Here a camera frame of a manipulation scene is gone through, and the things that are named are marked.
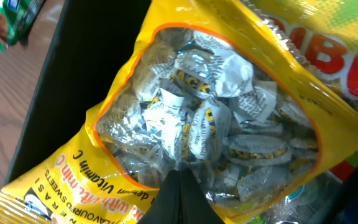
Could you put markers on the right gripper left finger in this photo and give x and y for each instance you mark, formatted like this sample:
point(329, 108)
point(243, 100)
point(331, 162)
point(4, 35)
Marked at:
point(166, 206)

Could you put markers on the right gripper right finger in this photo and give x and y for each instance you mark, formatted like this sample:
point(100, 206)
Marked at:
point(195, 209)

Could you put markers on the yellow Hacks candy bag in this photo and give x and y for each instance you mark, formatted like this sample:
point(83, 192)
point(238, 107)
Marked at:
point(212, 87)

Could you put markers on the green Haribo gummy bag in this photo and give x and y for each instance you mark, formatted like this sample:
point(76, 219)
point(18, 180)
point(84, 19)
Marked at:
point(325, 33)

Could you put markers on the dark green open box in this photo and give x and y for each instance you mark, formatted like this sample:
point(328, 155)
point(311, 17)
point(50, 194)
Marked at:
point(92, 41)

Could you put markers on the red green KitKat bar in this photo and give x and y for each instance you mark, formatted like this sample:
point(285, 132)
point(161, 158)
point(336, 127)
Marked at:
point(16, 19)

